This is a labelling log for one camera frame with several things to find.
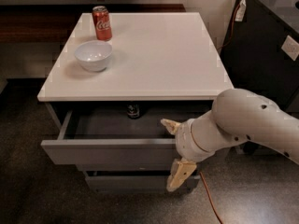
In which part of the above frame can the red coca-cola can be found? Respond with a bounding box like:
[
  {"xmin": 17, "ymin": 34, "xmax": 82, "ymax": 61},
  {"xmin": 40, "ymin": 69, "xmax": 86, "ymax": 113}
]
[{"xmin": 92, "ymin": 6, "xmax": 112, "ymax": 41}]

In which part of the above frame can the grey drawer cabinet white top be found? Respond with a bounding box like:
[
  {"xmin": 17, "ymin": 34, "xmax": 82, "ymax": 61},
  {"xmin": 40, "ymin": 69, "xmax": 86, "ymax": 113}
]
[{"xmin": 37, "ymin": 13, "xmax": 233, "ymax": 191}]

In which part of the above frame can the dark blue pepsi can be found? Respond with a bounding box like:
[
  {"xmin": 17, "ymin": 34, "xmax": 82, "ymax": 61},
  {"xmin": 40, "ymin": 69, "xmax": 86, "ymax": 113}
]
[{"xmin": 127, "ymin": 102, "xmax": 140, "ymax": 119}]

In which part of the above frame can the black cabinet on right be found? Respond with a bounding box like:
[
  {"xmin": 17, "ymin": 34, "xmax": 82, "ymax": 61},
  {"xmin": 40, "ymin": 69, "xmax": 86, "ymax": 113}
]
[{"xmin": 221, "ymin": 0, "xmax": 299, "ymax": 117}]

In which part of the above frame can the white cable tag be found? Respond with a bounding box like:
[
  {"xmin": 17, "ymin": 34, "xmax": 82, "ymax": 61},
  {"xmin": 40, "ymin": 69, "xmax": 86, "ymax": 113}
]
[{"xmin": 235, "ymin": 0, "xmax": 247, "ymax": 22}]

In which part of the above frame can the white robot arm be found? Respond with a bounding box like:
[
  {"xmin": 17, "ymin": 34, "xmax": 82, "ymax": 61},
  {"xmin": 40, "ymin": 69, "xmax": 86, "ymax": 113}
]
[{"xmin": 161, "ymin": 89, "xmax": 299, "ymax": 191}]

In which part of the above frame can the white wall outlet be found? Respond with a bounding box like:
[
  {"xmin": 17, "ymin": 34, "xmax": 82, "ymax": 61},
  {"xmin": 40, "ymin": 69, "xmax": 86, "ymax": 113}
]
[{"xmin": 281, "ymin": 35, "xmax": 299, "ymax": 61}]

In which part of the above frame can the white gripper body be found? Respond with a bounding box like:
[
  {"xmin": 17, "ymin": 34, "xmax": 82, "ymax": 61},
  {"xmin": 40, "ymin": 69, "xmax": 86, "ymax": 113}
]
[{"xmin": 175, "ymin": 111, "xmax": 246, "ymax": 163}]

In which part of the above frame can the grey top drawer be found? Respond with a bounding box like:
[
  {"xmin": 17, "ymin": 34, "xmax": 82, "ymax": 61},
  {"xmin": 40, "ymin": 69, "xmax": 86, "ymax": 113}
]
[{"xmin": 41, "ymin": 102, "xmax": 209, "ymax": 165}]

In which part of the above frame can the grey middle drawer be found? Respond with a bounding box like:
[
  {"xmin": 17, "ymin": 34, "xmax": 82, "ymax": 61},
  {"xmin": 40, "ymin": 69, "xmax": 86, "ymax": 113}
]
[{"xmin": 76, "ymin": 163, "xmax": 172, "ymax": 172}]

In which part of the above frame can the white bowl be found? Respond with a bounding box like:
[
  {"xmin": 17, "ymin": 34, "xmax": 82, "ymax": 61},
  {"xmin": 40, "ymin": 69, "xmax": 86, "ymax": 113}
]
[{"xmin": 74, "ymin": 40, "xmax": 112, "ymax": 72}]

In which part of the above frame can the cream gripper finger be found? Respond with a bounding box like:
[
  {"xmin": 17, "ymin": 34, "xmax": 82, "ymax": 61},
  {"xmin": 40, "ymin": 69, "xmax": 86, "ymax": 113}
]
[
  {"xmin": 161, "ymin": 119, "xmax": 180, "ymax": 135},
  {"xmin": 166, "ymin": 158, "xmax": 197, "ymax": 192}
]

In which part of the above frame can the dark wooden bench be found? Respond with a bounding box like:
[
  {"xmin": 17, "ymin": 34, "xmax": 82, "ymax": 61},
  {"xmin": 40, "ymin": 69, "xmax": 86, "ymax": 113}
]
[{"xmin": 0, "ymin": 3, "xmax": 187, "ymax": 44}]

